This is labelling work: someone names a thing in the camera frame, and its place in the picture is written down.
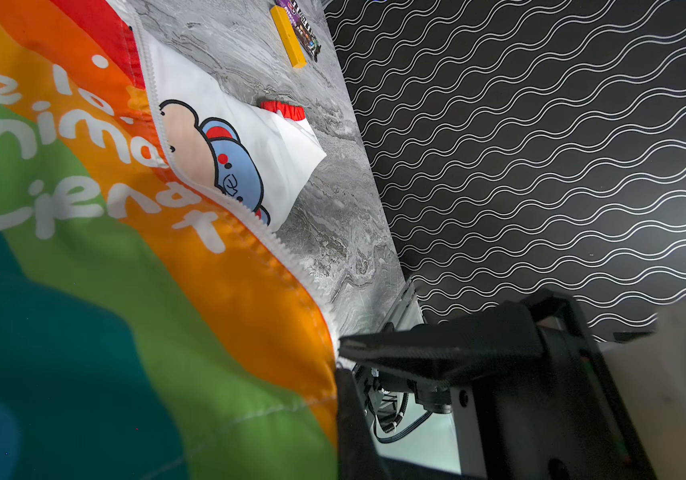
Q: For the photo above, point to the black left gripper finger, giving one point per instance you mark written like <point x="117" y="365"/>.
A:
<point x="357" y="456"/>

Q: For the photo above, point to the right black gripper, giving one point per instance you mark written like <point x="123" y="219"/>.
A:
<point x="532" y="396"/>

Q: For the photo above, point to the rainbow cartoon kids jacket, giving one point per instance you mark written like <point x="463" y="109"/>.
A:
<point x="152" y="325"/>

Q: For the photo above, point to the purple M&M's candy packet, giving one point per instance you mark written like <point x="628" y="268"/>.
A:
<point x="301" y="27"/>

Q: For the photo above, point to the yellow rectangular block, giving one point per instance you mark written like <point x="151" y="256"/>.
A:
<point x="288" y="37"/>

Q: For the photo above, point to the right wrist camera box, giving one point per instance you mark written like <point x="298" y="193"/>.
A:
<point x="650" y="375"/>

